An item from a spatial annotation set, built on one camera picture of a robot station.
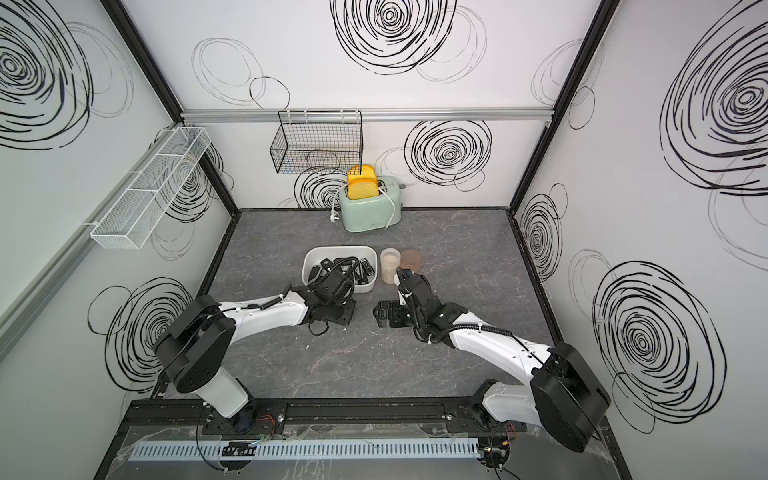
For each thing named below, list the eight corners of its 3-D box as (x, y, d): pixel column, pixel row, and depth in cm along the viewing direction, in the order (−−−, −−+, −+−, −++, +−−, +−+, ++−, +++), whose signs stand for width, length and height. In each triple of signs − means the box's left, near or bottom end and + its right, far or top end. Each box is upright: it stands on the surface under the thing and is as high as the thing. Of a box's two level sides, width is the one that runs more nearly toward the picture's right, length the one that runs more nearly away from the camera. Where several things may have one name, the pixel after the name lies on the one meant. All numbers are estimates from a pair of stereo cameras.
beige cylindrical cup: (380, 285, 101) (380, 265, 92) (381, 267, 106) (380, 247, 97) (399, 285, 101) (400, 265, 92) (399, 267, 106) (400, 247, 97)
